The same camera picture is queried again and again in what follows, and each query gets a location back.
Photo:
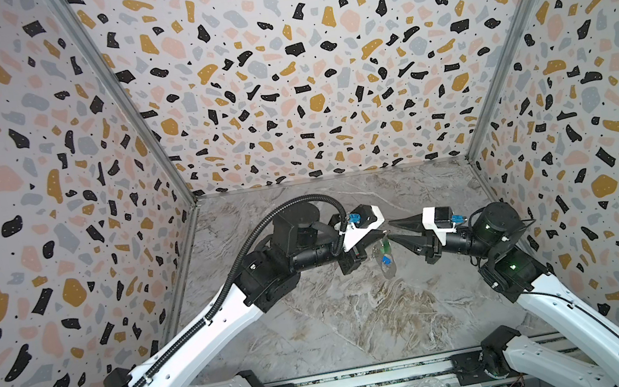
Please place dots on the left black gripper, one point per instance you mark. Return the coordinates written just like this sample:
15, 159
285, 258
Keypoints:
359, 254

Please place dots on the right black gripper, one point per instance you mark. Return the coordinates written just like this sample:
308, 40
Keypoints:
432, 244

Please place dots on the green capped key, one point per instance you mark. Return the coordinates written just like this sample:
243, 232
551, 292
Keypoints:
385, 249

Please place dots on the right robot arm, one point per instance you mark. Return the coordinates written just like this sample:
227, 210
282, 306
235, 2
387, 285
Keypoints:
489, 237

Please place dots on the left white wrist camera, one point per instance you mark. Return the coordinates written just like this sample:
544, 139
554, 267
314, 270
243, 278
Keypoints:
360, 221

